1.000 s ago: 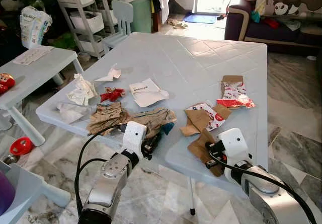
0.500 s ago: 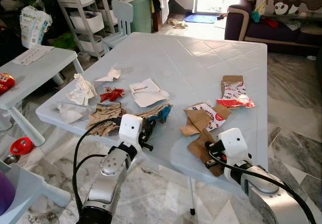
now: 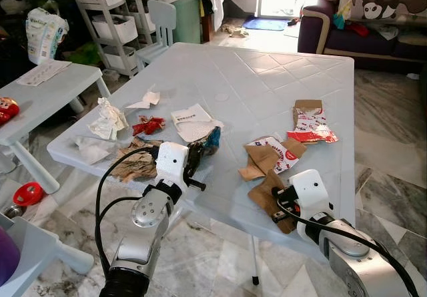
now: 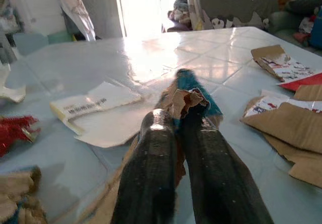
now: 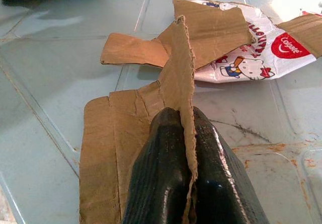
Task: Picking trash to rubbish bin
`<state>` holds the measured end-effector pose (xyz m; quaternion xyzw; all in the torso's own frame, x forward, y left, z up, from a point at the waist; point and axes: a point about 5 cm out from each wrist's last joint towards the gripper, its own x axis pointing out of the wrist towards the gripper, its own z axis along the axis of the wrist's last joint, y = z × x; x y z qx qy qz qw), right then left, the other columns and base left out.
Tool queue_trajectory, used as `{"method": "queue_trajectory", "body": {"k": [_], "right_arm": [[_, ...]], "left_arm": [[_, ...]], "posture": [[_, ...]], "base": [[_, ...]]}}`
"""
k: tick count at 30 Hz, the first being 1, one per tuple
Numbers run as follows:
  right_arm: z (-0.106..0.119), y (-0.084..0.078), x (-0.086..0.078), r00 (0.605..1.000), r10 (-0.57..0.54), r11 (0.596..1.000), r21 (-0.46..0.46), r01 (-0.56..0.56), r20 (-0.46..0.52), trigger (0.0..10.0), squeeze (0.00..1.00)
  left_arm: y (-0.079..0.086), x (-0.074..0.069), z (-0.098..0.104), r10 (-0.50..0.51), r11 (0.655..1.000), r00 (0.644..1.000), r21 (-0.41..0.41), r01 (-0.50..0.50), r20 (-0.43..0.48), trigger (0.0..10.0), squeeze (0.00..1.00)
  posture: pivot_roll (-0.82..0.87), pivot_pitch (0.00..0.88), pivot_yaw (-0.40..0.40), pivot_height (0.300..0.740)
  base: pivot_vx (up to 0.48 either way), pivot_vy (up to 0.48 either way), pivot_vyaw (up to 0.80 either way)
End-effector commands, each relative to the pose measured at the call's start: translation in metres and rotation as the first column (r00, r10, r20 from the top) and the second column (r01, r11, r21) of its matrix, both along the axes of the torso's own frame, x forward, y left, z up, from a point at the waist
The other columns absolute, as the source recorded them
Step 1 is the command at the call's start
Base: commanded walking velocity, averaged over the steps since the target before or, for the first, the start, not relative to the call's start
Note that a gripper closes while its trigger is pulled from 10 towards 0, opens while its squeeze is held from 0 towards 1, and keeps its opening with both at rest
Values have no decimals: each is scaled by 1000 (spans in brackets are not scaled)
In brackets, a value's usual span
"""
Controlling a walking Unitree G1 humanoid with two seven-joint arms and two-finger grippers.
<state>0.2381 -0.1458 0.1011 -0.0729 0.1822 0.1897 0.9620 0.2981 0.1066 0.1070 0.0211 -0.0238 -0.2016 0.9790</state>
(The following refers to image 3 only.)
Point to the blue wrapper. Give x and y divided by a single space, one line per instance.
212 140

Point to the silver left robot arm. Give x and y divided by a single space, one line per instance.
148 211

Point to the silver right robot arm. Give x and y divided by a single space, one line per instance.
353 257

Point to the white printed paper wrapper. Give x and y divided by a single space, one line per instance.
192 119

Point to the red white printed packet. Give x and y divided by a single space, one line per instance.
283 155

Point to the folded brown cardboard piece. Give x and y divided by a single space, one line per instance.
259 160

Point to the crumpled red wrapper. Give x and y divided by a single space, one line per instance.
147 126

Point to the crumpled brown paper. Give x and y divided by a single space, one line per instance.
137 167

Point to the torn white paper scrap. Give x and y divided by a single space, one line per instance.
148 99

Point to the red white snack packet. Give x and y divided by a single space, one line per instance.
312 129

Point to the large white plastic table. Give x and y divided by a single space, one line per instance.
267 83

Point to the small torn brown carton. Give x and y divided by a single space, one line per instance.
308 105

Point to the crumpled white tissue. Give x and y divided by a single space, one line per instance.
107 120

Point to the flat white tissue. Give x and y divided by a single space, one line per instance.
92 150

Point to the pale blue child chair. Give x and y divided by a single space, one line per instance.
159 30

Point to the green cabinet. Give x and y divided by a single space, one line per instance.
188 20

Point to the blue door mat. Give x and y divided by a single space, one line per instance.
265 25

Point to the green plastic bag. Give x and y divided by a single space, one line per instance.
85 54

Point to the grey tiered storage cart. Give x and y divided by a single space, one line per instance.
110 27

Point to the small white plastic table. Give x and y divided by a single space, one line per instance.
53 93

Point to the red round plastic toy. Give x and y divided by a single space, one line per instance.
28 194

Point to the dark purple sofa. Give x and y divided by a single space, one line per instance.
360 43

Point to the white printed paper sheet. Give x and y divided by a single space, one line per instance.
44 73

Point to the white plastic stool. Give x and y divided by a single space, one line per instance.
40 250

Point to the white printed plastic bag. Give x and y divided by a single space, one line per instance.
45 35

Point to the purple round object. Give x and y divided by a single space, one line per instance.
7 257

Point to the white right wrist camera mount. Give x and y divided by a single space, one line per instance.
311 190

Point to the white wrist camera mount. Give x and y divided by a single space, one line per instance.
171 160
311 190

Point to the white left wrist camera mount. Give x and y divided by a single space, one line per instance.
171 160

